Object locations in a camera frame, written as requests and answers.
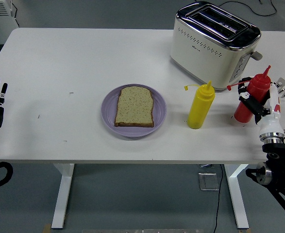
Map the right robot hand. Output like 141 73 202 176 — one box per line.
238 77 285 136

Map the red squeeze bottle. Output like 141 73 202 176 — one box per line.
226 65 271 123

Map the bread slice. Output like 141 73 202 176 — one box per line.
114 86 155 128

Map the yellow squeeze bottle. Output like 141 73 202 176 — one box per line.
184 81 216 130

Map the white table leg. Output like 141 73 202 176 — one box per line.
51 164 75 229
224 164 250 229

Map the clear plastic box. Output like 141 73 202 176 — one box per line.
198 172 220 191

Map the white heater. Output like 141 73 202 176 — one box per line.
0 0 19 45

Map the cream and chrome toaster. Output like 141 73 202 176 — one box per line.
169 1 263 92

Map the purple plate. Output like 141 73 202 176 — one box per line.
101 83 168 138

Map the black floor cable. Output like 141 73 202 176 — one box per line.
213 164 224 233

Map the black heater cable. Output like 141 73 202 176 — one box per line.
10 4 20 28

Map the black toaster cable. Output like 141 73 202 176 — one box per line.
217 0 278 17

